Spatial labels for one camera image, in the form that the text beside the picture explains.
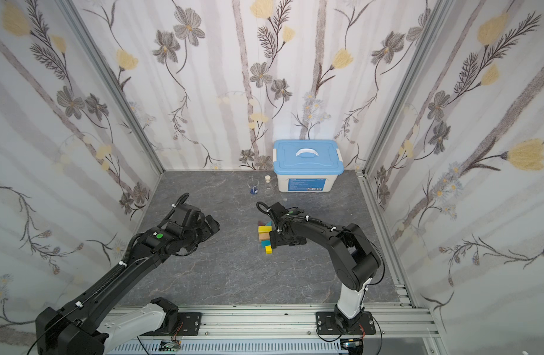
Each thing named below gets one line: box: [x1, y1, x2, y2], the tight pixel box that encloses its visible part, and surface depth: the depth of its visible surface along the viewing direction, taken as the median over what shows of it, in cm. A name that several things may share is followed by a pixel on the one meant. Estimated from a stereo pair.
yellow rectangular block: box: [257, 225, 272, 233], surface depth 98 cm
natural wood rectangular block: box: [258, 232, 270, 242], surface depth 96 cm
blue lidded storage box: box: [272, 139, 345, 193], surface depth 106 cm
